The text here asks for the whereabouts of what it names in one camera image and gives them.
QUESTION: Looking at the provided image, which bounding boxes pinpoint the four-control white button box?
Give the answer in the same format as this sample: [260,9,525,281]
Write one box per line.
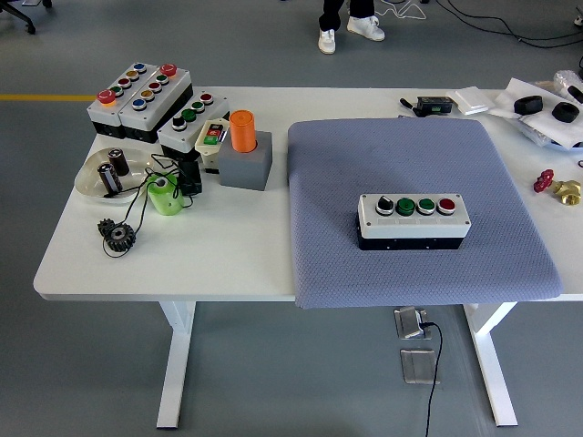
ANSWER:
[356,193,473,251]
[157,89,231,161]

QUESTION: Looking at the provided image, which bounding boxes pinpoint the five-button white control box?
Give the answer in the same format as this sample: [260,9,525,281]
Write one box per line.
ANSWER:
[118,62,195,145]
[86,61,156,139]

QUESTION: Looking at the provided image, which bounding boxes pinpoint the grey block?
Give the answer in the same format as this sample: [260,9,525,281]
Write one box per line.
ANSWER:
[218,130,274,192]

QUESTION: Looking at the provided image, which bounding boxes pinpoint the grey-blue textured mat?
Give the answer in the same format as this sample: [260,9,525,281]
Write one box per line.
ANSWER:
[286,117,564,310]

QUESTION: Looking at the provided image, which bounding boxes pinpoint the orange cylinder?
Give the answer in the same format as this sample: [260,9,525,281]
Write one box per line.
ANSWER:
[229,109,259,154]

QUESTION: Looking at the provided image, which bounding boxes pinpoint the small black box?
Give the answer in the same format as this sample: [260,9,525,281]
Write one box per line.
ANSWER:
[176,158,204,198]

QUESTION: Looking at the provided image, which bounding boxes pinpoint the light green cylinder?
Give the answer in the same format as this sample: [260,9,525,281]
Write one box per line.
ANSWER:
[145,174,186,217]

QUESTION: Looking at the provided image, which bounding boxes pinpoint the open metal floor socket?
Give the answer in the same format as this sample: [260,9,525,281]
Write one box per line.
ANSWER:
[394,307,433,340]

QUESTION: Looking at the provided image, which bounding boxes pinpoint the large dark metal gear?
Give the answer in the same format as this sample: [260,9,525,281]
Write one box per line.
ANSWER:
[103,222,138,253]

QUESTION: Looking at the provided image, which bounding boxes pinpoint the dark brown capacitor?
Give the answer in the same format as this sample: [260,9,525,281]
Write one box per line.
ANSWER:
[107,147,132,178]
[97,162,123,195]

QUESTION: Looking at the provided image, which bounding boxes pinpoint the person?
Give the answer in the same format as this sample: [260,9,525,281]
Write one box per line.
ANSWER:
[317,0,386,55]

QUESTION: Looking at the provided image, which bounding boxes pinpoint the black electronic module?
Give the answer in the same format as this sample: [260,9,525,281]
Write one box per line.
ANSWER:
[416,95,455,115]

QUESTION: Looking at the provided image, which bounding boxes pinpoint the white table leg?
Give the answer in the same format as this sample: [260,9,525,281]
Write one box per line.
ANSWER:
[156,300,197,430]
[463,302,519,428]

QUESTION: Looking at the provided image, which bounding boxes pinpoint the closed metal floor plate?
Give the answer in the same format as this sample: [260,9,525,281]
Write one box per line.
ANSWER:
[399,348,441,385]

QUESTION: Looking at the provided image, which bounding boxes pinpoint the clear shallow dish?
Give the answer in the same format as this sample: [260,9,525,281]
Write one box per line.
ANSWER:
[74,146,159,207]

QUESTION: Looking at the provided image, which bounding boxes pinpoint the white paper sheet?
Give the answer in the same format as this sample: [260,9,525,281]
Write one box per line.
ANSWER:
[494,76,583,150]

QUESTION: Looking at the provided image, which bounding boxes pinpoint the clear bubble wrap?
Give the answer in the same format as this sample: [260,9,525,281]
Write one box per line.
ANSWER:
[553,69,583,106]

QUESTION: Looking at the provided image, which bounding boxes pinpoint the black office chair base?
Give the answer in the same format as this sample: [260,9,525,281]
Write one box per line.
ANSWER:
[0,0,54,36]

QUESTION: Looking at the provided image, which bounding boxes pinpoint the beige red-green switch box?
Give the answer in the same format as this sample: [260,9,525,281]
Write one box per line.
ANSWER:
[194,117,230,174]

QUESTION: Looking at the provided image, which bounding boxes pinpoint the thin black wire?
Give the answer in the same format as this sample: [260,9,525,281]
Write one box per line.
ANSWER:
[100,153,197,259]

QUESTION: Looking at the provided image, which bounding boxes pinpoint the black floor power cable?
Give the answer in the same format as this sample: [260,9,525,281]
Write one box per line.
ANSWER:
[419,321,444,437]

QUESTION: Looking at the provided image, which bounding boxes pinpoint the white switch plate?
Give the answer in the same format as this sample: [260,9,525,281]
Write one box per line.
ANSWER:
[445,86,496,116]

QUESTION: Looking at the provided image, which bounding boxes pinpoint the white floor cable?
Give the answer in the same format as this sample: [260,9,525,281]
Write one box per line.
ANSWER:
[375,0,429,22]

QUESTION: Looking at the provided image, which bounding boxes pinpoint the black rubber ring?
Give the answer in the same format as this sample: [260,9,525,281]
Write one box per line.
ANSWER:
[551,102,582,123]
[513,95,546,116]

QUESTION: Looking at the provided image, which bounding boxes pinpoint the brass valve red handle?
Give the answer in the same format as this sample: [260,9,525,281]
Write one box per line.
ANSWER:
[532,168,582,205]

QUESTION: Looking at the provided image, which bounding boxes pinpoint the black floor cables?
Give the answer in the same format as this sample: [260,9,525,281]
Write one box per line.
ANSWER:
[435,0,583,49]

